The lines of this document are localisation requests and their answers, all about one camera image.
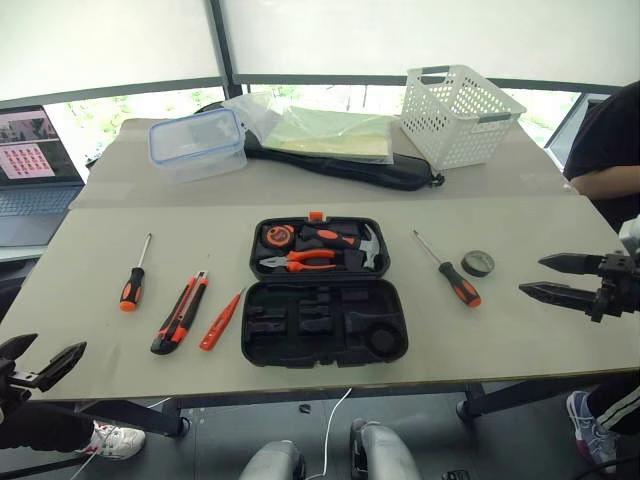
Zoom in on orange black tape measure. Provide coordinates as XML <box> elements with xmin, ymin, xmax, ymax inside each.
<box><xmin>264</xmin><ymin>224</ymin><xmax>297</xmax><ymax>248</ymax></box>

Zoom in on white plastic basket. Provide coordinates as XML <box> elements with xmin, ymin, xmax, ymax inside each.
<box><xmin>399</xmin><ymin>64</ymin><xmax>528</xmax><ymax>172</ymax></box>

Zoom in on orange black screwdriver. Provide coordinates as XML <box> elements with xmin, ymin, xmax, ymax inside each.
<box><xmin>118</xmin><ymin>232</ymin><xmax>153</xmax><ymax>313</ymax></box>
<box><xmin>411</xmin><ymin>229</ymin><xmax>483</xmax><ymax>309</ymax></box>

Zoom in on white blue sneaker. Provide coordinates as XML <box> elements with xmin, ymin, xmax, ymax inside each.
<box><xmin>565</xmin><ymin>390</ymin><xmax>622</xmax><ymax>462</ymax></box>

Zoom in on black tool case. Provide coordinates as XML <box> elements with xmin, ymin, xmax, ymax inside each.
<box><xmin>240</xmin><ymin>211</ymin><xmax>410</xmax><ymax>369</ymax></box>

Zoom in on orange black utility knife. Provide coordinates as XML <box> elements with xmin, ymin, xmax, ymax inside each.
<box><xmin>150</xmin><ymin>270</ymin><xmax>210</xmax><ymax>357</ymax></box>

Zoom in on black metal table frame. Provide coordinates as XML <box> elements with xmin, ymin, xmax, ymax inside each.
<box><xmin>74</xmin><ymin>379</ymin><xmax>640</xmax><ymax>437</ymax></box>

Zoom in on black trouser leg white stripes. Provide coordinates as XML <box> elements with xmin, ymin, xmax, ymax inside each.
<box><xmin>586</xmin><ymin>369</ymin><xmax>640</xmax><ymax>437</ymax></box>

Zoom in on black tape roll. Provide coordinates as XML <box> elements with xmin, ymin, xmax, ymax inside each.
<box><xmin>460</xmin><ymin>249</ymin><xmax>498</xmax><ymax>278</ymax></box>

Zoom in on person in black shirt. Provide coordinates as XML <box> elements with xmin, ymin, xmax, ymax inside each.
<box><xmin>564</xmin><ymin>79</ymin><xmax>640</xmax><ymax>234</ymax></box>

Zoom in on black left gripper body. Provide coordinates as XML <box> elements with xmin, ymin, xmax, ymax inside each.
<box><xmin>0</xmin><ymin>357</ymin><xmax>37</xmax><ymax>404</ymax></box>

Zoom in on white red sneaker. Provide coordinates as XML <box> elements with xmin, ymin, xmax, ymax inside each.
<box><xmin>74</xmin><ymin>421</ymin><xmax>147</xmax><ymax>461</ymax></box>

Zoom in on black orange claw hammer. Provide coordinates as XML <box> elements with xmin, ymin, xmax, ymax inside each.
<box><xmin>298</xmin><ymin>223</ymin><xmax>386</xmax><ymax>274</ymax></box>

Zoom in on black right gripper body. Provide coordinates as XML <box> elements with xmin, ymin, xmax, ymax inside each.
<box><xmin>591</xmin><ymin>251</ymin><xmax>640</xmax><ymax>324</ymax></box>

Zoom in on silver robot leg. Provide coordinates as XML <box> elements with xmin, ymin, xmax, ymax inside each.
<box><xmin>349</xmin><ymin>418</ymin><xmax>422</xmax><ymax>480</ymax></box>
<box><xmin>239</xmin><ymin>439</ymin><xmax>307</xmax><ymax>480</ymax></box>

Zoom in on clear bag with green sheet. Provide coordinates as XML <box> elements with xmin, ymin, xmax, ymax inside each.
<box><xmin>221</xmin><ymin>91</ymin><xmax>397</xmax><ymax>166</ymax></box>

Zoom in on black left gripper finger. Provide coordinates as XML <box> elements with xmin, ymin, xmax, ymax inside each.
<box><xmin>0</xmin><ymin>332</ymin><xmax>39</xmax><ymax>374</ymax></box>
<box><xmin>29</xmin><ymin>341</ymin><xmax>88</xmax><ymax>393</ymax></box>

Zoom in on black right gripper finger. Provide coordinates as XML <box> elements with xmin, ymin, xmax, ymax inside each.
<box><xmin>537</xmin><ymin>252</ymin><xmax>604</xmax><ymax>276</ymax></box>
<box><xmin>518</xmin><ymin>281</ymin><xmax>599</xmax><ymax>314</ymax></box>

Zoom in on open laptop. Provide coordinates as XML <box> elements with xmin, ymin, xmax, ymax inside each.
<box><xmin>0</xmin><ymin>104</ymin><xmax>87</xmax><ymax>249</ymax></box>

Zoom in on orange handled pliers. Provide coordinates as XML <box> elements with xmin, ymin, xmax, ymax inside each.
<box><xmin>258</xmin><ymin>248</ymin><xmax>338</xmax><ymax>274</ymax></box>

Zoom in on clear container with blue lid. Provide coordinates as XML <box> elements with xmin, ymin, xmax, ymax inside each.
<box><xmin>147</xmin><ymin>108</ymin><xmax>248</xmax><ymax>184</ymax></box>

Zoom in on orange test pen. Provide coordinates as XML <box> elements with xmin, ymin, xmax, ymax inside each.
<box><xmin>198</xmin><ymin>288</ymin><xmax>247</xmax><ymax>352</ymax></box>

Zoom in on black fabric bag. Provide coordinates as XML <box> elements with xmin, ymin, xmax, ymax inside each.
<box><xmin>241</xmin><ymin>133</ymin><xmax>446</xmax><ymax>193</ymax></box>

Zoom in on dark window frame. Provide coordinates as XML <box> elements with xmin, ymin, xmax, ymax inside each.
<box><xmin>0</xmin><ymin>0</ymin><xmax>640</xmax><ymax>109</ymax></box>

